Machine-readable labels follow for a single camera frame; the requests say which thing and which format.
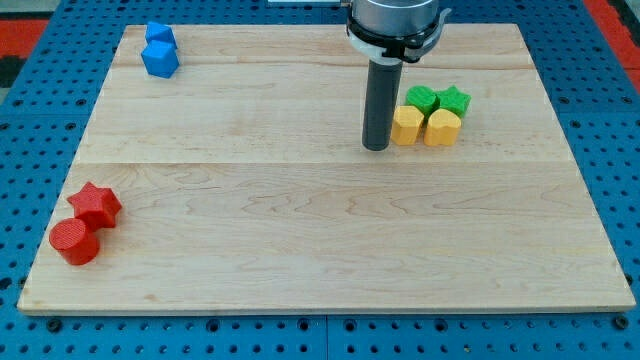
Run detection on light wooden board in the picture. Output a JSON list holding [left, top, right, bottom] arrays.
[[18, 24, 636, 316]]

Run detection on yellow hexagon block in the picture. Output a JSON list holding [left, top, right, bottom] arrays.
[[391, 105, 424, 145]]

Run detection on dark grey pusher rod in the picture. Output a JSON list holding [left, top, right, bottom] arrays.
[[362, 60, 403, 151]]

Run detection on green cylinder block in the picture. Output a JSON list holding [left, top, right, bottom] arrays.
[[405, 85, 439, 117]]

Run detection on yellow heart block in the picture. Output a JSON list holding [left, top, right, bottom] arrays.
[[424, 109, 462, 146]]

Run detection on green star block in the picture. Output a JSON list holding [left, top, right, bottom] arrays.
[[436, 85, 472, 118]]

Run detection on blue triangular block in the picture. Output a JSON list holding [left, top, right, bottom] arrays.
[[145, 21, 178, 49]]

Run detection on red star block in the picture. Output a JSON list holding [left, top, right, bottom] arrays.
[[67, 182, 122, 231]]

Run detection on red cylinder block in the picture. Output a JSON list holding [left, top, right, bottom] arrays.
[[49, 218, 100, 266]]

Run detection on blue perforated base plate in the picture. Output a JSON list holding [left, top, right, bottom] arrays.
[[1, 1, 639, 359]]

